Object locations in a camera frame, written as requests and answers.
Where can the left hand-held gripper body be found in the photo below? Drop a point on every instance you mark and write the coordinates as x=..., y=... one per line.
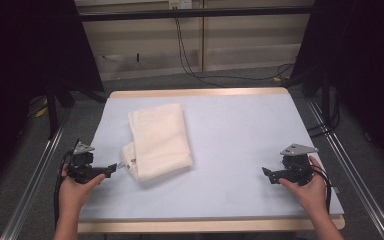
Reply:
x=86, y=170

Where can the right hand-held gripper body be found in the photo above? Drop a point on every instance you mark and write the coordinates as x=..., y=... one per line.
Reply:
x=296, y=168

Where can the white mesh laundry bag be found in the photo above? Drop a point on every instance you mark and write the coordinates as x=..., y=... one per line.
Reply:
x=158, y=143

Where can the person's left hand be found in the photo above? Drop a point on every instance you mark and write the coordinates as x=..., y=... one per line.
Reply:
x=75, y=195

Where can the person's right hand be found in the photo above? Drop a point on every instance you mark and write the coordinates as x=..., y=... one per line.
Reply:
x=308, y=195

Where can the light blue table mat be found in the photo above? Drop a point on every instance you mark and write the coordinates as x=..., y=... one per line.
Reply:
x=233, y=140

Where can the black stand leg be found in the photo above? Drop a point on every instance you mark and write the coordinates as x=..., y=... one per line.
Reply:
x=52, y=113
x=326, y=100

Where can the yellow floor tape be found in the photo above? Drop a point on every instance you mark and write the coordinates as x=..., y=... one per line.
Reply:
x=42, y=112

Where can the wooden table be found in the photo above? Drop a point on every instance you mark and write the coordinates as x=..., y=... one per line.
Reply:
x=196, y=91

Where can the dark curtain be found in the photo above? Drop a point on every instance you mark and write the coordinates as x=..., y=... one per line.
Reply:
x=363, y=66
x=20, y=66

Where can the black horizontal bar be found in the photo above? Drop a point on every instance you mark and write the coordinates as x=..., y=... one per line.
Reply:
x=196, y=14

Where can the metal floor rail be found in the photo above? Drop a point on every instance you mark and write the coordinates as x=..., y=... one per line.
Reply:
x=30, y=190
x=356, y=180

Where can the white wall socket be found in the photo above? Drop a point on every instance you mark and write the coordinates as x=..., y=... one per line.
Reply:
x=180, y=3

